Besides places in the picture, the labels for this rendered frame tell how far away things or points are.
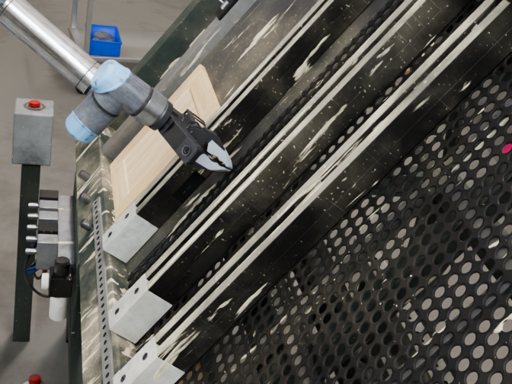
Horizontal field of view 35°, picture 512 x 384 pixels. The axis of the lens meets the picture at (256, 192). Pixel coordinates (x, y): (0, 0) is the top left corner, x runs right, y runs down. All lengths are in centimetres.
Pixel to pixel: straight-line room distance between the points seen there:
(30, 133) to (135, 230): 78
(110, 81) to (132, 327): 52
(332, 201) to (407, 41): 35
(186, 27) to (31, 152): 63
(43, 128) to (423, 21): 144
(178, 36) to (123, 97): 94
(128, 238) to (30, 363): 117
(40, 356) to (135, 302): 141
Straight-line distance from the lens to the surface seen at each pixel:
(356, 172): 142
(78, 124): 178
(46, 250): 233
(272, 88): 188
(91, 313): 195
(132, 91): 172
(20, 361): 310
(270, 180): 163
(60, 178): 422
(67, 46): 189
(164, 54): 265
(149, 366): 158
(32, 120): 266
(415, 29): 158
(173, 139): 175
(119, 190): 229
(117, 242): 201
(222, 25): 239
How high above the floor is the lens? 204
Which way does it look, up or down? 28 degrees down
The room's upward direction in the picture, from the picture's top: 12 degrees clockwise
